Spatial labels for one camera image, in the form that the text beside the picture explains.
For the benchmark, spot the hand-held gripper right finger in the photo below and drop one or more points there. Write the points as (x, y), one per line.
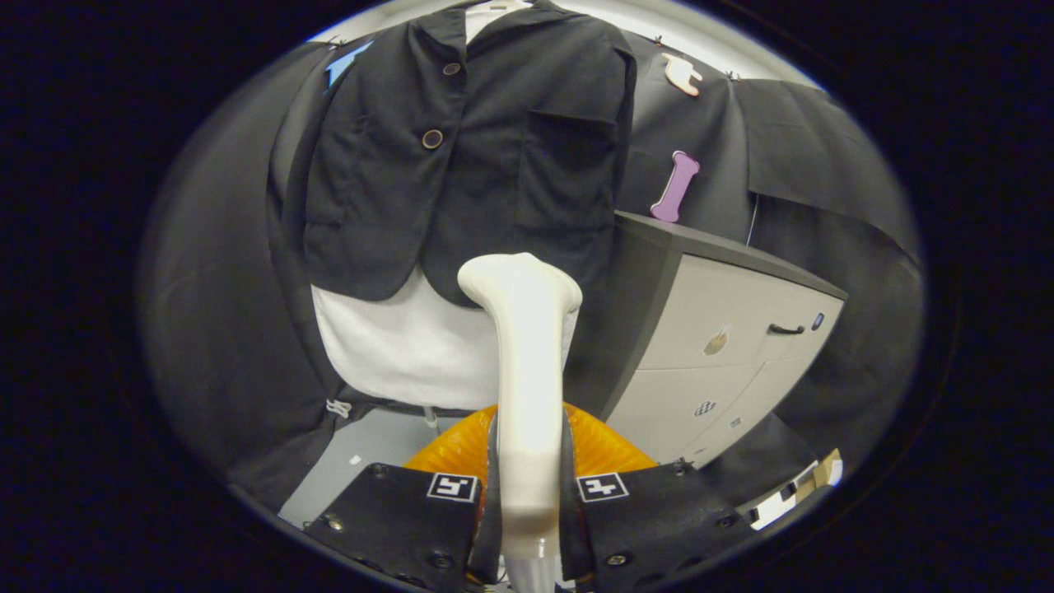
(571, 519)

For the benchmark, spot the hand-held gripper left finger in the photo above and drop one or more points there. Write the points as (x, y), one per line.
(492, 519)

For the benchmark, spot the white garment steamer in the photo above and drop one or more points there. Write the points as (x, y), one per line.
(527, 371)

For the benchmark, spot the black suit jacket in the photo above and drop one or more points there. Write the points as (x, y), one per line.
(494, 165)

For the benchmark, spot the pale cardboard pieces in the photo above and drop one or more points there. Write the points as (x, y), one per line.
(803, 486)

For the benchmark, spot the grey cabinet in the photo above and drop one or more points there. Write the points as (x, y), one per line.
(725, 305)

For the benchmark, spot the black backdrop cloth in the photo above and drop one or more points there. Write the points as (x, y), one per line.
(214, 288)

